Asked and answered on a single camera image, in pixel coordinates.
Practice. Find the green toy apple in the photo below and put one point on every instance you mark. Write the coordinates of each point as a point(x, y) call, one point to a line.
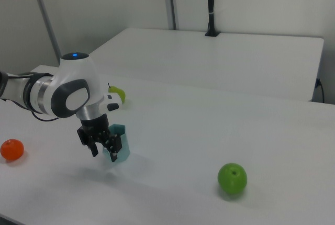
point(232, 178)

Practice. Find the green toy pear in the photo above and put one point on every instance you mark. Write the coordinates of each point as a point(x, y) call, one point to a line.
point(119, 92)

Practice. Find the white background table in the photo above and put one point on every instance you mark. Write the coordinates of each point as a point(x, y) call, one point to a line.
point(209, 60)

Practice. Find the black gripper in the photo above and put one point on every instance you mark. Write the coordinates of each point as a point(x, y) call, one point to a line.
point(94, 129)

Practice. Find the grey wall frame post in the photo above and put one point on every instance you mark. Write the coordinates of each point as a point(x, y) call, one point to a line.
point(170, 0)

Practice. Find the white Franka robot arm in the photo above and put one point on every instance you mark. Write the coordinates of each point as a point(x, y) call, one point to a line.
point(70, 89)

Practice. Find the slanted grey frame post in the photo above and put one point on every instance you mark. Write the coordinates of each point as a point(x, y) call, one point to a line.
point(45, 13)

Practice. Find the black camera stand pole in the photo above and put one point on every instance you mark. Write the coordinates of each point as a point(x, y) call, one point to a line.
point(211, 5)

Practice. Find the light blue hexagonal mug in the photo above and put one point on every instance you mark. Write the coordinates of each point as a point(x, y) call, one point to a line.
point(125, 144)

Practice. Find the orange toy mandarin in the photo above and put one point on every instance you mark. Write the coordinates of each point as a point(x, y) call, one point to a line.
point(11, 149)

